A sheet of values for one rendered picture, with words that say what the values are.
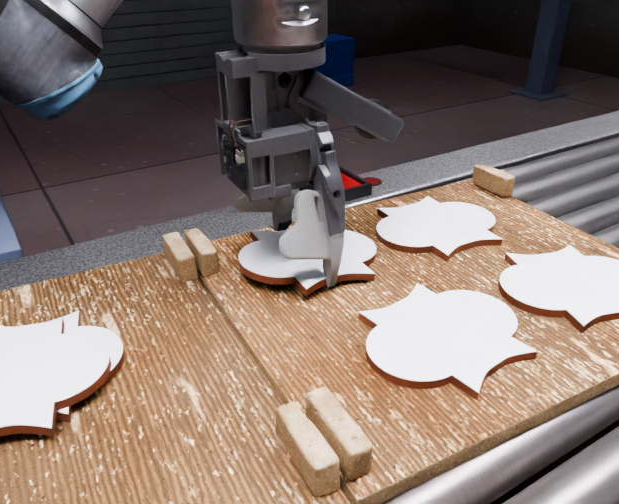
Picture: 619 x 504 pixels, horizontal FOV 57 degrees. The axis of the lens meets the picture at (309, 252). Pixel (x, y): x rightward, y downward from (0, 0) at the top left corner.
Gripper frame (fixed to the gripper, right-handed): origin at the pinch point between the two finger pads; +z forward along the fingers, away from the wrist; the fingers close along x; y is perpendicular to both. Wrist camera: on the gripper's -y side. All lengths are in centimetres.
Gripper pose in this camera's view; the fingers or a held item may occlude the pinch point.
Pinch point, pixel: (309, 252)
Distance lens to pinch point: 57.3
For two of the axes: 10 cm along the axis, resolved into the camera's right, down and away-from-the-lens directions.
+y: -8.8, 2.5, -4.0
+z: 0.2, 8.6, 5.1
